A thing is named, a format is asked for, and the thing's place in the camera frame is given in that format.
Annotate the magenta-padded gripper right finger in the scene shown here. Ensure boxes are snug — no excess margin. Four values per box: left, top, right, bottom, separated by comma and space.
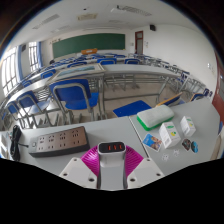
124, 148, 165, 190

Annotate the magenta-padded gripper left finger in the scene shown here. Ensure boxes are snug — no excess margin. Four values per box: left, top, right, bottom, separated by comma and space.
59, 145, 102, 190

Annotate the white grey charger block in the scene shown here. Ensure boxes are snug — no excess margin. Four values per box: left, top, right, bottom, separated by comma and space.
97, 141, 128, 191

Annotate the colourful picture card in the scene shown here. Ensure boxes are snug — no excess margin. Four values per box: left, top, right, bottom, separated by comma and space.
142, 133, 163, 153

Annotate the dark brown power strip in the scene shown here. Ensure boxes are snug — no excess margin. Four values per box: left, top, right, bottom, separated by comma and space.
28, 125, 91, 158

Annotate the small white cardboard box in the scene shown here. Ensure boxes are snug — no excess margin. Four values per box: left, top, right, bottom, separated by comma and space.
179, 115, 197, 138
158, 121, 182, 150

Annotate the blue round sticker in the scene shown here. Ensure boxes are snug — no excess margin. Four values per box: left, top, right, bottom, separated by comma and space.
190, 140, 200, 154

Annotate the green white sponge eraser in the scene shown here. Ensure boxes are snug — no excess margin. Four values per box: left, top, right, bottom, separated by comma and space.
136, 104, 175, 131

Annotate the blue flat chair seat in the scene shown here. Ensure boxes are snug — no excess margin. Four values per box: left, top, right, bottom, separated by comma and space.
112, 99, 153, 118

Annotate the grey framed flat board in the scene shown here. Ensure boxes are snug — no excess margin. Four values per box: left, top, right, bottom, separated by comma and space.
54, 63, 106, 81

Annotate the group of blue chairs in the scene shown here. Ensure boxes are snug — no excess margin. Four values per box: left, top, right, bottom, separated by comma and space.
19, 52, 215, 103

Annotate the orange lectern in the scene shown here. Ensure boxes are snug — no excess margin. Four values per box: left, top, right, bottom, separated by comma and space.
80, 48, 99, 56

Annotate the large bright window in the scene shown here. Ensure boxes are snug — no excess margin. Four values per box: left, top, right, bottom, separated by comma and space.
0, 46, 20, 97

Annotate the narrow bright window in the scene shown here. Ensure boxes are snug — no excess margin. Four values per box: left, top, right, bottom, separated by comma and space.
28, 41, 40, 73

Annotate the green chalkboard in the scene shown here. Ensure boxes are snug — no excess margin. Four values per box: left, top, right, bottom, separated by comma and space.
51, 32, 127, 59

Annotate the brown door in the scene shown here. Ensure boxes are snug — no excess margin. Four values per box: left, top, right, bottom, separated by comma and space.
134, 30, 144, 47

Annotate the ceiling air vent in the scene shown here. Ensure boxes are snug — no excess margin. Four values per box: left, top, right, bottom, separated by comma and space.
77, 13, 99, 22

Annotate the group of ceiling lights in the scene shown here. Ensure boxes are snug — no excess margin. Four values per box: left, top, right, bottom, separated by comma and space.
31, 4, 153, 31

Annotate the black coiled power cable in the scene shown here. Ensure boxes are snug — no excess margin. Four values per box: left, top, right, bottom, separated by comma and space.
9, 124, 31, 163

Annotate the large blue metal-frame chair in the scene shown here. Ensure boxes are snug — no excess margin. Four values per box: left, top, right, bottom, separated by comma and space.
48, 78, 101, 126

